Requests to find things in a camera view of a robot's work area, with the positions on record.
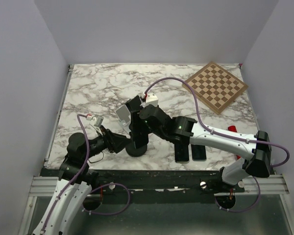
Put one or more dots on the black round-base phone stand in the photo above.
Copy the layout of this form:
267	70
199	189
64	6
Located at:
137	149

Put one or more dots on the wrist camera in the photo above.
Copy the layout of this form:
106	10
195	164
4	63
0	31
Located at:
95	122
149	99

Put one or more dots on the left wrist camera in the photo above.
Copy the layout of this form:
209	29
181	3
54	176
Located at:
95	122

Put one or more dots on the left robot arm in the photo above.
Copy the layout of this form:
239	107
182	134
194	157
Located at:
75	181

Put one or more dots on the silver metal phone stand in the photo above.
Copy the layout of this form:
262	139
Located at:
124	117

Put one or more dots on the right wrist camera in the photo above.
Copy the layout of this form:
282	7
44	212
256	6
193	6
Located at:
149	99

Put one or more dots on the aluminium frame rail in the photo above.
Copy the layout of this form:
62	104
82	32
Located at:
43	186

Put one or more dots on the wooden chessboard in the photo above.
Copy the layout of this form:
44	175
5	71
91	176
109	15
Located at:
216	87

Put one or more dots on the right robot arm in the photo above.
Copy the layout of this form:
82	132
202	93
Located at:
182	131

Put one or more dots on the black folding phone stand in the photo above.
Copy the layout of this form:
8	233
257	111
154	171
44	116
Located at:
134	105

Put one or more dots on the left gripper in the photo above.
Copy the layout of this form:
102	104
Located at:
114	142

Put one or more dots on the red cylindrical tool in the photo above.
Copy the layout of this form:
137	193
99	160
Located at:
233	128

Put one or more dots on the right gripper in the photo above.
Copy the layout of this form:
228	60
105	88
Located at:
135	119

